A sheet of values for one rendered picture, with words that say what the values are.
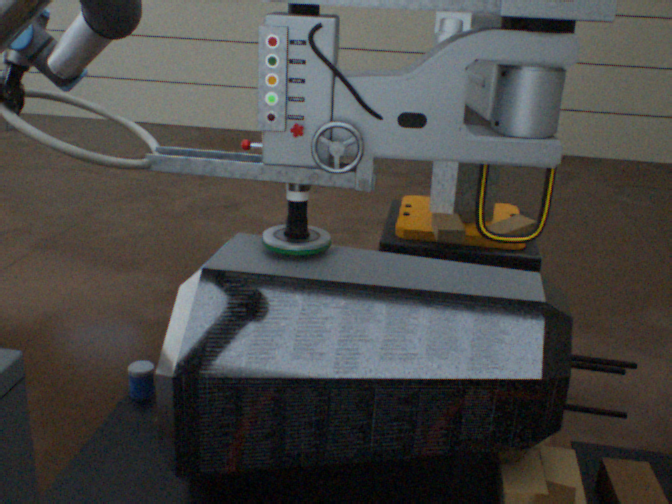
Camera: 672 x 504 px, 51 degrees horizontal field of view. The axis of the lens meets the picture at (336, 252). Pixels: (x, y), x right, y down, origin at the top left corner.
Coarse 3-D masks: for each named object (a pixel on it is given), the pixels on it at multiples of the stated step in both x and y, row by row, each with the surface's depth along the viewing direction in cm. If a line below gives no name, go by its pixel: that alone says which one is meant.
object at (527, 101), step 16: (496, 80) 206; (512, 80) 197; (528, 80) 195; (544, 80) 195; (560, 80) 197; (496, 96) 204; (512, 96) 199; (528, 96) 196; (544, 96) 196; (560, 96) 200; (496, 112) 205; (512, 112) 200; (528, 112) 198; (544, 112) 198; (496, 128) 205; (512, 128) 201; (528, 128) 199; (544, 128) 200
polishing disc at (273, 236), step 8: (264, 232) 224; (272, 232) 225; (280, 232) 225; (312, 232) 227; (320, 232) 227; (264, 240) 220; (272, 240) 218; (280, 240) 218; (288, 240) 218; (296, 240) 219; (304, 240) 219; (312, 240) 220; (320, 240) 220; (328, 240) 221; (288, 248) 214; (296, 248) 214; (304, 248) 214; (312, 248) 216
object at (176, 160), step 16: (160, 160) 211; (176, 160) 211; (192, 160) 211; (208, 160) 211; (224, 160) 211; (240, 160) 221; (256, 160) 221; (224, 176) 212; (240, 176) 212; (256, 176) 212; (272, 176) 211; (288, 176) 211; (304, 176) 211; (320, 176) 211; (336, 176) 210; (352, 176) 210
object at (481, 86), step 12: (444, 36) 254; (480, 72) 225; (492, 72) 212; (468, 84) 241; (480, 84) 221; (492, 84) 213; (468, 96) 240; (480, 96) 224; (492, 96) 214; (480, 108) 224; (492, 108) 215
